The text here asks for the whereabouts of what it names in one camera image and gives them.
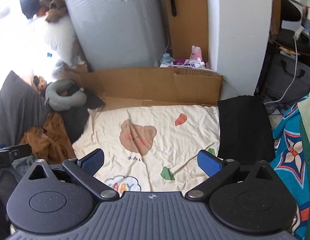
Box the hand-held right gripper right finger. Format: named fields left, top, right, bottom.
left=185, top=149, right=285, bottom=201

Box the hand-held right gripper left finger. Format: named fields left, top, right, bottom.
left=19, top=148, right=120, bottom=201

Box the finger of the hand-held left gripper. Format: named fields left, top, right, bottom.
left=9, top=144, right=33, bottom=162

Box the black knit garment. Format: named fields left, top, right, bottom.
left=217, top=95, right=275, bottom=159

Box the blue denim garment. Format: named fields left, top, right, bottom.
left=11, top=155, right=35, bottom=173

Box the dark grey garment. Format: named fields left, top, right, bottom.
left=0, top=70, right=49, bottom=145

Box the black jacket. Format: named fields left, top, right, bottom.
left=60, top=105, right=90, bottom=143

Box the cream bear printed blanket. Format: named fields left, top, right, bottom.
left=72, top=105, right=220, bottom=193

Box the black cloth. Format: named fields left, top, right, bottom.
left=70, top=84, right=106, bottom=110

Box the grey neck pillow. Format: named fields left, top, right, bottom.
left=45, top=79, right=87, bottom=112

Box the brown plush toy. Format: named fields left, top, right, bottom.
left=32, top=75, right=48, bottom=92

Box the teal printed blanket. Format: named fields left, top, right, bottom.
left=268, top=94, right=310, bottom=239

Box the cardboard box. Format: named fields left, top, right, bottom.
left=74, top=62, right=89, bottom=73

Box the folded cardboard sheet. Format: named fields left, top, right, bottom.
left=62, top=67, right=223, bottom=112

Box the green cloth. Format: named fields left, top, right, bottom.
left=297, top=84, right=310, bottom=230

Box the grey bag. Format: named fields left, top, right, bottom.
left=262, top=51, right=310, bottom=103

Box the pink packet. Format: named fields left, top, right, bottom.
left=190, top=45, right=203, bottom=62

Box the white pillow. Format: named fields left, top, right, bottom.
left=27, top=15, right=79, bottom=68

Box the grey wrapped mattress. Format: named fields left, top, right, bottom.
left=63, top=0, right=170, bottom=72

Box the black hanging garment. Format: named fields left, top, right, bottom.
left=20, top=0, right=54, bottom=19

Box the brown knit hanging garment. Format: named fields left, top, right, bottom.
left=39, top=0, right=68, bottom=22

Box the black chair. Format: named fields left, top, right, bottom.
left=273, top=0, right=310, bottom=54

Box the white cable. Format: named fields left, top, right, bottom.
left=263, top=27, right=306, bottom=104

